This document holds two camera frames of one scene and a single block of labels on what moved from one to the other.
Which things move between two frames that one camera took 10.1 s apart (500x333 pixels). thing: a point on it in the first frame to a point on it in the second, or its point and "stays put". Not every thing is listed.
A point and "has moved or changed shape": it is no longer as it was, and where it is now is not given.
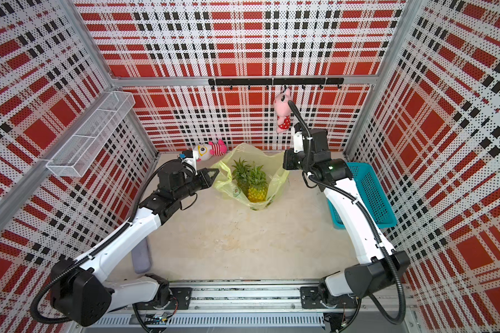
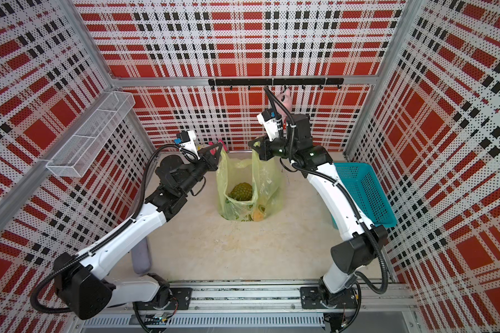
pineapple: x=242 y=173 to x=242 y=191
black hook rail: x=277 y=81 stays put
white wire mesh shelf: x=74 y=157 stays put
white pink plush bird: x=205 y=152 stays put
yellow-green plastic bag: x=273 y=166 has moved or changed shape
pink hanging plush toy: x=282 y=107 stays put
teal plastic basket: x=371 y=194 stays put
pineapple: x=257 y=183 to x=257 y=216
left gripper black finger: x=205 y=177 to x=212 y=160
